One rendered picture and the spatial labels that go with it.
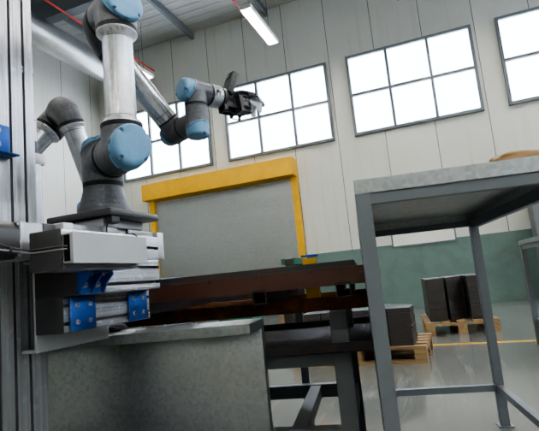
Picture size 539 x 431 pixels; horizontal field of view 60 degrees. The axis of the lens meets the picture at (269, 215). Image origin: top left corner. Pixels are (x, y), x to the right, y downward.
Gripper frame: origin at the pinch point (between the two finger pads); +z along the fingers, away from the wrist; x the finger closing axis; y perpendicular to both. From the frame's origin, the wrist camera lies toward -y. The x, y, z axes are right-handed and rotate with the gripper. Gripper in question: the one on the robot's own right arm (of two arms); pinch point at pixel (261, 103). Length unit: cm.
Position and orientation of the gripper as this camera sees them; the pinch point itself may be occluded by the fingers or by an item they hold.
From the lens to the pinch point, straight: 178.7
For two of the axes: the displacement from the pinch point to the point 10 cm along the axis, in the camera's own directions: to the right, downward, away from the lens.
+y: 1.9, 9.5, -2.4
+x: 6.6, -3.0, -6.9
